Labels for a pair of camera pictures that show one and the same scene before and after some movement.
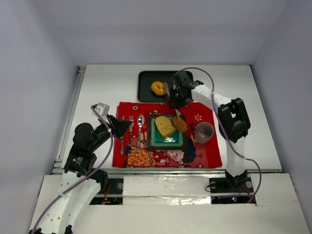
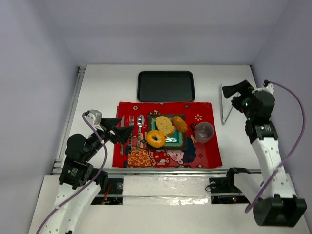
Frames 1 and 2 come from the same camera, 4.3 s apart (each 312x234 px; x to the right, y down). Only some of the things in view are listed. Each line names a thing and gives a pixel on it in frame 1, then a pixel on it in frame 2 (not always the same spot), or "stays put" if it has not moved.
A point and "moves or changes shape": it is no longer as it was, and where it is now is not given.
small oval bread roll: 179,124 stays put
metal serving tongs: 167,90 moves or changes shape
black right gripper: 176,104 → 239,95
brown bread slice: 165,126 stays put
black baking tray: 145,79 stays put
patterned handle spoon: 140,121 stays put
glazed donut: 158,87 → 154,143
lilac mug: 204,131 stays put
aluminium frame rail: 66,130 stays put
